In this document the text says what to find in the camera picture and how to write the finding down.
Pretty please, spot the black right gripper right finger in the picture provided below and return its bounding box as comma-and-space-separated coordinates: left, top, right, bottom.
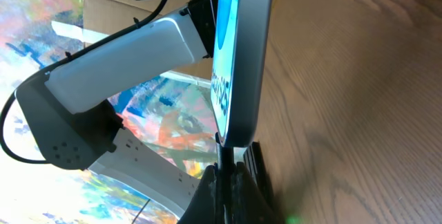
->
233, 162, 276, 224

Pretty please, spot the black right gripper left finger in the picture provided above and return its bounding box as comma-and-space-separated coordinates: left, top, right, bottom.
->
177, 165, 216, 224

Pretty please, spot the black charging cable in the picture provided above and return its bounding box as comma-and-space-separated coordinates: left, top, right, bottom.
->
214, 132, 236, 224

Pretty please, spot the Galaxy S25 smartphone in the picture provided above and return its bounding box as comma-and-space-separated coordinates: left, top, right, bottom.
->
211, 0, 272, 147

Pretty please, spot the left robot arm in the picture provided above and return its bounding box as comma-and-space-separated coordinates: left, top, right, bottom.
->
10, 0, 218, 217

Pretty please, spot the brown cardboard box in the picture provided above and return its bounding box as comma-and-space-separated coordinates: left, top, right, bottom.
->
83, 0, 212, 80

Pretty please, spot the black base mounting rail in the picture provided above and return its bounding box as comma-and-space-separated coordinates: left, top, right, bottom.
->
243, 142, 275, 210

